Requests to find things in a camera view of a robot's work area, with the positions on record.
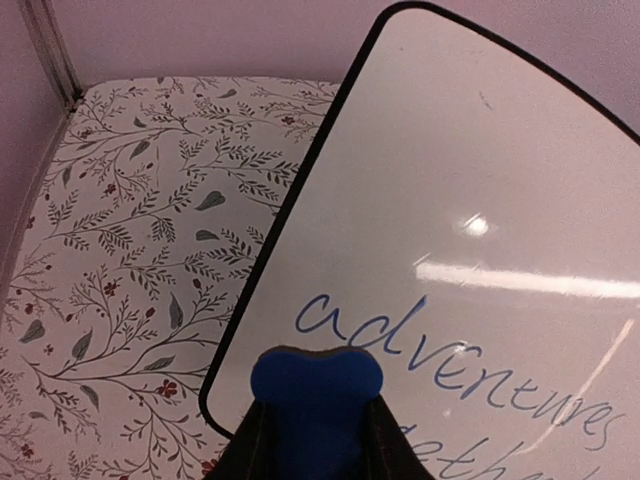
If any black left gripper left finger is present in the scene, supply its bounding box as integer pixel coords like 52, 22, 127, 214
203, 401, 273, 480

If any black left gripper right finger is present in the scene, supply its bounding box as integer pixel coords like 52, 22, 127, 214
367, 395, 435, 480

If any blue whiteboard eraser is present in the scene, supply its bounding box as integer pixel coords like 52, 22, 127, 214
250, 346, 383, 479

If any small black-framed whiteboard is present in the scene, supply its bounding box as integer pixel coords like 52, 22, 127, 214
200, 2, 639, 479

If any left aluminium frame post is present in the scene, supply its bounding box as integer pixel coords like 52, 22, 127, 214
17, 0, 83, 111

